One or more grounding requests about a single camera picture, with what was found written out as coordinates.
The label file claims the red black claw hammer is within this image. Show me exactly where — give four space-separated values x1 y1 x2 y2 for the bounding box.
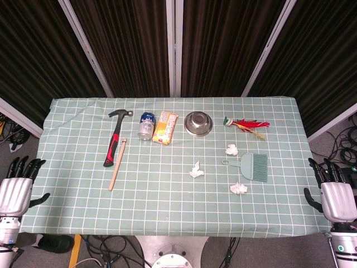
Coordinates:
103 109 134 168

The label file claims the yellow biscuit packet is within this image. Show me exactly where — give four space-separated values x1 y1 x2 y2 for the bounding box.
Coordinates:
151 110 180 146

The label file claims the dark corrugated partition panel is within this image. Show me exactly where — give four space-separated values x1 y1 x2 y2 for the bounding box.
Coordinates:
0 0 109 128
69 0 171 98
249 0 357 138
180 0 288 98

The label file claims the stainless steel bowl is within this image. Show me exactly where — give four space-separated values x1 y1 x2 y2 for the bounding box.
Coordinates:
184 111 214 137

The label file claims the wooden stick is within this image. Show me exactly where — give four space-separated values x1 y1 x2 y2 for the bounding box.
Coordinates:
108 138 128 192

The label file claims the red feather shuttlecock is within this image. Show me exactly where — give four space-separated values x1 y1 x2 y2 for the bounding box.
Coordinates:
223 116 271 141

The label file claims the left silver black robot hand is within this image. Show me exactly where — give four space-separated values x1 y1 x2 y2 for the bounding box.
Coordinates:
0 156 51 218

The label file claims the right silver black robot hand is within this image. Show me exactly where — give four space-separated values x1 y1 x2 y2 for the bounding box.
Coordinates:
303 157 357 223

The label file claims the white partition base rail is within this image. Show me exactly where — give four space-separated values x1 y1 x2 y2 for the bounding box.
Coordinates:
0 97 45 139
306 102 357 143

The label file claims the green translucent plastic strip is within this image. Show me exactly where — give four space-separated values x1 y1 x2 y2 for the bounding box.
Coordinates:
221 152 269 184

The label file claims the black floor cable bundle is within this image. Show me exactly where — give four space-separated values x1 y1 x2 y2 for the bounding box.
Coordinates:
219 237 244 268
80 235 146 268
0 113 32 150
324 113 357 170

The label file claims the white floor cable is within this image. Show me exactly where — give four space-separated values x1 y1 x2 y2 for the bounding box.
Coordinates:
73 258 104 268

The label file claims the green white checked tablecloth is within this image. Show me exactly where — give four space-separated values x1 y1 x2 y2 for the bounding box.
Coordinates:
20 96 333 238

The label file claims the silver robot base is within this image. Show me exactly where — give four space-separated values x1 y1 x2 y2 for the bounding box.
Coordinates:
134 236 209 268

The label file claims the black shoe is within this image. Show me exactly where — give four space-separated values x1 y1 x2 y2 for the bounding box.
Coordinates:
37 234 75 255

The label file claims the blue silver drink can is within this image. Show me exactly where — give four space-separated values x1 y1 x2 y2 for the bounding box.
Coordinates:
137 112 157 141

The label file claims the white double partition post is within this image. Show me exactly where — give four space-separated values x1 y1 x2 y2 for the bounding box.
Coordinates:
166 0 184 98

